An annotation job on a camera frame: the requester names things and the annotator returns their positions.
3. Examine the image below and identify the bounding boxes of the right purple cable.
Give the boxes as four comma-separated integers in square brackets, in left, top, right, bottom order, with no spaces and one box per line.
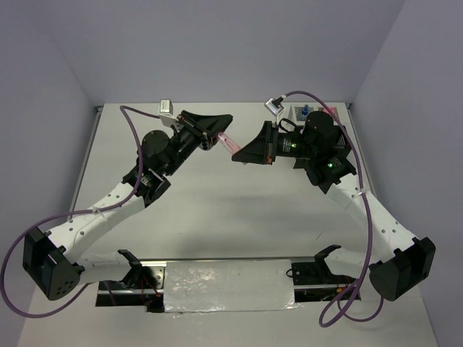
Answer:
[284,90,385,328]

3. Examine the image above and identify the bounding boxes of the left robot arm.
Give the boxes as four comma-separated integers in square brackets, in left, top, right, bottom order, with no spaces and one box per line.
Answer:
[22,111,233,301]

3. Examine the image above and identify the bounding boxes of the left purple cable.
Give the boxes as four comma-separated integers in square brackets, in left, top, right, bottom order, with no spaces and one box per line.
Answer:
[0,105,162,318]

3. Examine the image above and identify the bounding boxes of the blue cap clear bottle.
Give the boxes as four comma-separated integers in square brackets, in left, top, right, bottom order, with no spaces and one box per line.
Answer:
[300,105,310,121]

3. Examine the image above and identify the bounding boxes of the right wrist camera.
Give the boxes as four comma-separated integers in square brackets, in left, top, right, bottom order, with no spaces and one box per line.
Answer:
[264,95,286,123]

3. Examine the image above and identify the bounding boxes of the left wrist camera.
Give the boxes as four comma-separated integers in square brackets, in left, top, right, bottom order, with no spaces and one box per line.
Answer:
[158,99,179,127]

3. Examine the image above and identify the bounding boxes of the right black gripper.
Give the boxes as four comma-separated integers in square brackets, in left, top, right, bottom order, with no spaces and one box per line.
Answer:
[232,120,316,164]

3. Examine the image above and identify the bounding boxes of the white two-cell organizer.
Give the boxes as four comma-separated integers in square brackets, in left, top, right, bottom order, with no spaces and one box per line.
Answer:
[289,104,336,126]

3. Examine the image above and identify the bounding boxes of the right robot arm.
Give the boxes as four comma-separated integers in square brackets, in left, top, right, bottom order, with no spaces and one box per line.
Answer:
[231,111,436,301]

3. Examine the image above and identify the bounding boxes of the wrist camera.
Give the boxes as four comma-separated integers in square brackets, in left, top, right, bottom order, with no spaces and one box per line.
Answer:
[158,99,179,127]
[264,95,286,123]

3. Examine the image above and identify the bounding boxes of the black slotted organizer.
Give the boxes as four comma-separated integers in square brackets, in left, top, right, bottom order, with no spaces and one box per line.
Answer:
[293,125,351,169]

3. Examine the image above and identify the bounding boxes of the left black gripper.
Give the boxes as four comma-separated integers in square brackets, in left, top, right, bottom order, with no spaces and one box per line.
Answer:
[163,110,232,177]

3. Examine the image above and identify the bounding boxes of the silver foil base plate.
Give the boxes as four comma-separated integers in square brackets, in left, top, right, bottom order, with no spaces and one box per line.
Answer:
[163,260,297,313]

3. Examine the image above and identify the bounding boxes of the pink cap glue bottle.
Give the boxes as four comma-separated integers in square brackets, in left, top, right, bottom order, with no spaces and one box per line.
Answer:
[323,107,336,116]

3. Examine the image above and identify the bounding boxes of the purple cable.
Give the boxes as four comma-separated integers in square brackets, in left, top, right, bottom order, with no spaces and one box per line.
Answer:
[284,90,385,328]
[0,105,162,318]

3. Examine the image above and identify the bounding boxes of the pink highlighter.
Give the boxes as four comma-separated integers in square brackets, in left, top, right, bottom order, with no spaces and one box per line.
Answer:
[216,132,241,155]

